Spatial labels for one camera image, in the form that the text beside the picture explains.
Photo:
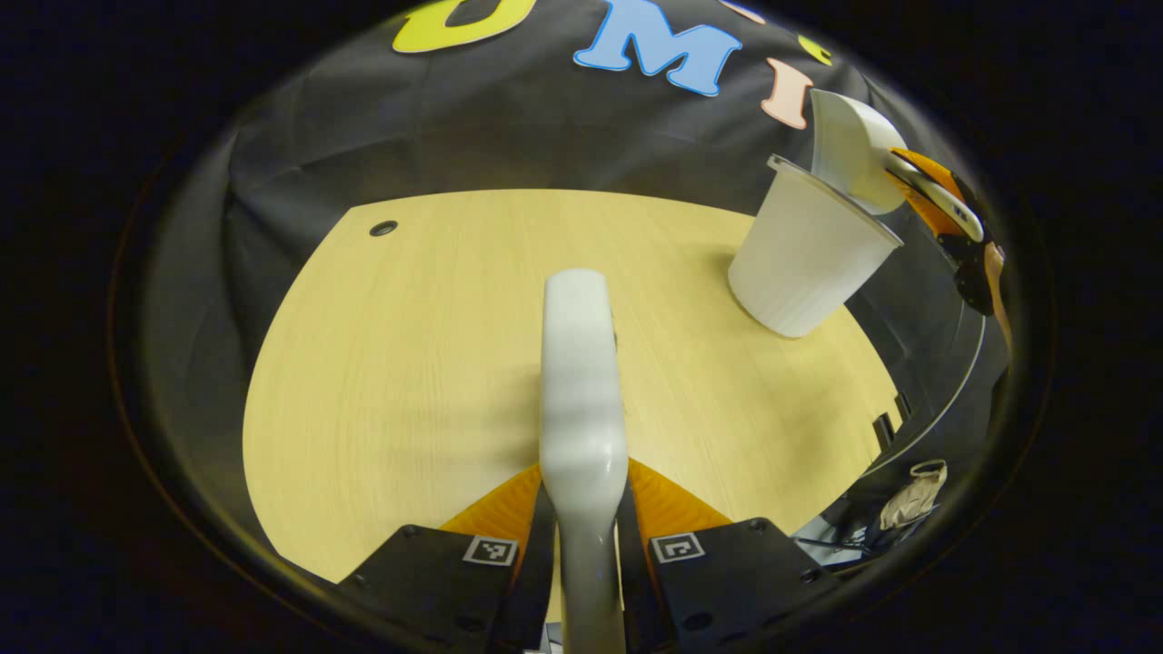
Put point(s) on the wooden desktop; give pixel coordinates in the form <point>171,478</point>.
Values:
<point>409,363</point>

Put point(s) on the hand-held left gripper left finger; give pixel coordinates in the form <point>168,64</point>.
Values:
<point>427,581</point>

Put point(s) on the grey plastic dustpan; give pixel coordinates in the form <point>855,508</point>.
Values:
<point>849,145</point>

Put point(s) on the small white broom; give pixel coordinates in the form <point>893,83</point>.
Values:
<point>581,409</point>

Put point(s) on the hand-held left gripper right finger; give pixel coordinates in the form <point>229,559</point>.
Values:
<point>745,581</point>

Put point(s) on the brown paper bag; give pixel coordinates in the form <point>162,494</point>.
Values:
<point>913,498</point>

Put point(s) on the white garbage bin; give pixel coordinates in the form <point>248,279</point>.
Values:
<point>800,263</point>

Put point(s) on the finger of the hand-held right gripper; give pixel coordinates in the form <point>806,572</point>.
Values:
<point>922,207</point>
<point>931,171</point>

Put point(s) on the black backdrop cloth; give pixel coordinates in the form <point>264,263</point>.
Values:
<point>454,118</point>

